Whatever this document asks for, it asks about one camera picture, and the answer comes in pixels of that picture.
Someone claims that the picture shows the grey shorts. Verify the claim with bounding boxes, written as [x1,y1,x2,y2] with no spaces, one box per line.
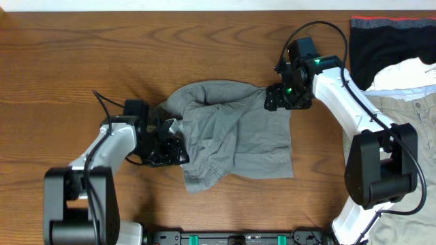
[155,80,294,194]

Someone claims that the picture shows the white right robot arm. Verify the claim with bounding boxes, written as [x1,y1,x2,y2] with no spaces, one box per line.
[265,54,423,244]

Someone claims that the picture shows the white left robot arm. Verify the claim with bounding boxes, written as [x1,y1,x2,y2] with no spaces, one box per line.
[43,115,189,244]

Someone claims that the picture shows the black garment red waistband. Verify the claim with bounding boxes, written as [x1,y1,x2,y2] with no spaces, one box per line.
[349,16,435,90]

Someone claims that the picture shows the white shirt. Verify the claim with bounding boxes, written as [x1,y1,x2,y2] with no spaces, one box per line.
[363,58,435,101]

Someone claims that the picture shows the beige khaki shorts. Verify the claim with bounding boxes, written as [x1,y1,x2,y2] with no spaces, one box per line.
[342,95,436,245]

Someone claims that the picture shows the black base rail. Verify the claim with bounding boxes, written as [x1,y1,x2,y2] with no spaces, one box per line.
[142,228,339,245]

